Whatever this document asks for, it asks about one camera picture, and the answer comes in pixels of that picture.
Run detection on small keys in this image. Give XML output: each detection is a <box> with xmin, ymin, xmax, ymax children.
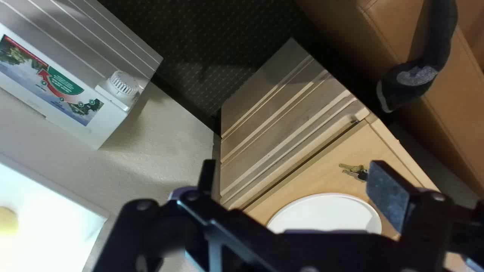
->
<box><xmin>339</xmin><ymin>163</ymin><xmax>367</xmax><ymax>182</ymax></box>

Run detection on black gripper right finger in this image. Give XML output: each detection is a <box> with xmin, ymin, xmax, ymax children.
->
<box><xmin>366</xmin><ymin>160</ymin><xmax>422</xmax><ymax>233</ymax></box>

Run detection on white wall radiator heater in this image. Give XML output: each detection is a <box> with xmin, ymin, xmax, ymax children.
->
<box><xmin>0</xmin><ymin>0</ymin><xmax>162</xmax><ymax>148</ymax></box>

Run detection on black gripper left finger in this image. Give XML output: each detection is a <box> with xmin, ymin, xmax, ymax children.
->
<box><xmin>196</xmin><ymin>159</ymin><xmax>218</xmax><ymax>197</ymax></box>

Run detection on light wood nightstand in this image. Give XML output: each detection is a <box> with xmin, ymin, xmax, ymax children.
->
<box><xmin>219</xmin><ymin>39</ymin><xmax>435</xmax><ymax>237</ymax></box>

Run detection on dark sock on armrest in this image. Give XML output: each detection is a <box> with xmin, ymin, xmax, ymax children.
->
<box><xmin>375</xmin><ymin>0</ymin><xmax>458</xmax><ymax>114</ymax></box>

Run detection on white round plate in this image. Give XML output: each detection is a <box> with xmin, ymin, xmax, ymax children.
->
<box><xmin>268</xmin><ymin>194</ymin><xmax>382</xmax><ymax>234</ymax></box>

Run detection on tan leather armchair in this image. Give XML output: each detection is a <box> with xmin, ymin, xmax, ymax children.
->
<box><xmin>295</xmin><ymin>0</ymin><xmax>484</xmax><ymax>197</ymax></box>

